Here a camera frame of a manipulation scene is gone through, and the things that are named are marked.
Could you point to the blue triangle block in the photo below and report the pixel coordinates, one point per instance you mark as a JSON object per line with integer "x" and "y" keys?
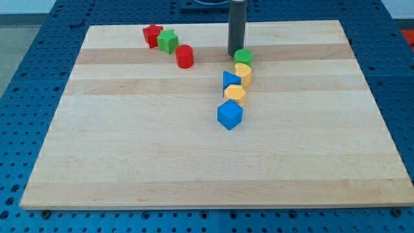
{"x": 230, "y": 79}

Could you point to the blue cube block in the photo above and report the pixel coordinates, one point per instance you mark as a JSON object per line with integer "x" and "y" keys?
{"x": 230, "y": 114}

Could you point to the green cylinder block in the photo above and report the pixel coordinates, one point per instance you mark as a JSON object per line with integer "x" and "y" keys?
{"x": 244, "y": 56}

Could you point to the red cylinder block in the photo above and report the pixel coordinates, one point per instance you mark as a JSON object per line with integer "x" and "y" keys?
{"x": 184, "y": 56}

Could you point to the red star block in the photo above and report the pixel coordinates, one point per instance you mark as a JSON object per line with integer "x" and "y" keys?
{"x": 151, "y": 33}

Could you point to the yellow heart block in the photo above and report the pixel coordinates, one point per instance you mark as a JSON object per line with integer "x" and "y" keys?
{"x": 244, "y": 72}

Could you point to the light wooden board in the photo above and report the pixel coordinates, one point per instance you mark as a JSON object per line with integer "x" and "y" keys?
{"x": 133, "y": 131}

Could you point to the grey cylindrical pointer tool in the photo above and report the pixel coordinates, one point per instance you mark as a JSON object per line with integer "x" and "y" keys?
{"x": 236, "y": 25}

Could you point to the yellow hexagon block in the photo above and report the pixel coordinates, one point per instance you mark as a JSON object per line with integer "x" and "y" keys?
{"x": 236, "y": 93}

